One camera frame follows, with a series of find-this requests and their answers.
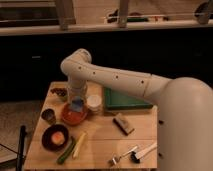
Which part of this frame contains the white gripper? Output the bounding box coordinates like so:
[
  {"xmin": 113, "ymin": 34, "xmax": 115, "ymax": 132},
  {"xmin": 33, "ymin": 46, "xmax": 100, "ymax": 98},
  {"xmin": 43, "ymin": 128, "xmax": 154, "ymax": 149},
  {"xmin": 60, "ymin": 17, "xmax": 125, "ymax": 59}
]
[{"xmin": 67, "ymin": 83, "xmax": 87, "ymax": 103}]

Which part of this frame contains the blue sponge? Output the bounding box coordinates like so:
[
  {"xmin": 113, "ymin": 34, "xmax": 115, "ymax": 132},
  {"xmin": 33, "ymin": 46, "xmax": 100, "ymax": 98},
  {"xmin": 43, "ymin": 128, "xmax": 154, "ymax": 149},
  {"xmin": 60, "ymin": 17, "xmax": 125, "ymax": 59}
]
[{"xmin": 71, "ymin": 96, "xmax": 83, "ymax": 112}]

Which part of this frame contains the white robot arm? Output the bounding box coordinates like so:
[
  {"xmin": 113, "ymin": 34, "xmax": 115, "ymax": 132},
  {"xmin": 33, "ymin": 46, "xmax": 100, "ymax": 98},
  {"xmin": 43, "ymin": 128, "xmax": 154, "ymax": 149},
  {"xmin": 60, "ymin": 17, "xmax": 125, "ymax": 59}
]
[{"xmin": 60, "ymin": 49, "xmax": 213, "ymax": 171}]

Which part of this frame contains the metal cup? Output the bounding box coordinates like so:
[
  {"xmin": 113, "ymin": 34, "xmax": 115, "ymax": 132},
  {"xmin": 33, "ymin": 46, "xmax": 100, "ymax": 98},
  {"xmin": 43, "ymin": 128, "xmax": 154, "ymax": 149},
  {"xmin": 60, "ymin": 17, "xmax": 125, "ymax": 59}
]
[{"xmin": 41, "ymin": 108, "xmax": 56, "ymax": 125}]

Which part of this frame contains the small dish with dark food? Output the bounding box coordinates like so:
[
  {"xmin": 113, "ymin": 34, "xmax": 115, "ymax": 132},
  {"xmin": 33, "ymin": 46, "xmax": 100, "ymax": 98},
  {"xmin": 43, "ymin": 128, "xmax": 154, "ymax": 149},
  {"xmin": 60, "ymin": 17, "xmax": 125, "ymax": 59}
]
[{"xmin": 51, "ymin": 88, "xmax": 67, "ymax": 101}]

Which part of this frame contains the orange bowl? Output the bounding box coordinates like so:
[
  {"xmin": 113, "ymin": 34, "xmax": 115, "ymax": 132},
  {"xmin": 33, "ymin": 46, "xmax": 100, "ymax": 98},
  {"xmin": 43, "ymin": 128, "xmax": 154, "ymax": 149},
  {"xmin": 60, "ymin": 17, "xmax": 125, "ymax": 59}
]
[{"xmin": 61, "ymin": 104, "xmax": 88, "ymax": 126}]

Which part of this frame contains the green tray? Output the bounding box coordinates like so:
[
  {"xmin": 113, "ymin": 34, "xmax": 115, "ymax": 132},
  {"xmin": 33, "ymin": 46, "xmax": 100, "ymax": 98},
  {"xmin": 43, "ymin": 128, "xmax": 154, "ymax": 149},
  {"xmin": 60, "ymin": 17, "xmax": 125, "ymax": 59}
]
[{"xmin": 103, "ymin": 88, "xmax": 153, "ymax": 110}]

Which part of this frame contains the orange food piece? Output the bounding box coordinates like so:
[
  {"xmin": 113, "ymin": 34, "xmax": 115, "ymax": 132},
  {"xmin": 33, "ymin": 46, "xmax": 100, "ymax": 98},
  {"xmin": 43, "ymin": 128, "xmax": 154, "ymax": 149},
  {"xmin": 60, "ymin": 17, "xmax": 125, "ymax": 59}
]
[{"xmin": 51, "ymin": 132, "xmax": 65, "ymax": 145}]

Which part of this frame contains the dark bowl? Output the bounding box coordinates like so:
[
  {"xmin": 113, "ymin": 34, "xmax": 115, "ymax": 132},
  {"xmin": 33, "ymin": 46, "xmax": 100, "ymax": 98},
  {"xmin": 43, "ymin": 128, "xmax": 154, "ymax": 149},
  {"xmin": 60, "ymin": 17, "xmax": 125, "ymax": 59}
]
[{"xmin": 42, "ymin": 124, "xmax": 69, "ymax": 151}]

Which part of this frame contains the green cucumber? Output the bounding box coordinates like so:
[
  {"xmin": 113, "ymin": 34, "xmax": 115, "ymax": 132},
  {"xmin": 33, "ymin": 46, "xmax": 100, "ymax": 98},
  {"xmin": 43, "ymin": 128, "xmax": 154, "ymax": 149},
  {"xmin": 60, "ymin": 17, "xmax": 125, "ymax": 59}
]
[{"xmin": 57, "ymin": 136, "xmax": 76, "ymax": 164}]

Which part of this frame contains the brown wooden block brush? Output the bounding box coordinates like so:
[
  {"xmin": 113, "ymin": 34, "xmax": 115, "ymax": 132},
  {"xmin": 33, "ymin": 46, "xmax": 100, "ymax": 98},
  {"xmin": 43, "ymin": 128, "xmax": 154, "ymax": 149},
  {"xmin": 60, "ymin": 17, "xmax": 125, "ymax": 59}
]
[{"xmin": 113, "ymin": 113, "xmax": 134, "ymax": 135}]

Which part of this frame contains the black pole stand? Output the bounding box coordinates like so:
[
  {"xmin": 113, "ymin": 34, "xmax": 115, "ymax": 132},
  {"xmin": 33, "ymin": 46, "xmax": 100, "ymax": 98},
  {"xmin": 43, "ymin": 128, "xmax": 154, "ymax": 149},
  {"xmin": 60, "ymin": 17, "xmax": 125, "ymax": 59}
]
[{"xmin": 16, "ymin": 125, "xmax": 27, "ymax": 171}]

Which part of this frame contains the wooden railing shelf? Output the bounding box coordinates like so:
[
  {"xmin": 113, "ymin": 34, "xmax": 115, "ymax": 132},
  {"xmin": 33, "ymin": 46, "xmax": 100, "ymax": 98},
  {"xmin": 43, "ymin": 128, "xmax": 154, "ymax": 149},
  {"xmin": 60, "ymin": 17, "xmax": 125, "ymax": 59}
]
[{"xmin": 0, "ymin": 0, "xmax": 213, "ymax": 36}]

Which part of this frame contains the white handled black brush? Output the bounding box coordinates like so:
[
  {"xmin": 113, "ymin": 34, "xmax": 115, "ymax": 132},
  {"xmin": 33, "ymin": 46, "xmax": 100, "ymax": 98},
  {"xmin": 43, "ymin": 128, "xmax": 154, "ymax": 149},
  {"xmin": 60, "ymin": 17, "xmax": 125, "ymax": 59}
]
[{"xmin": 130, "ymin": 143, "xmax": 157, "ymax": 164}]

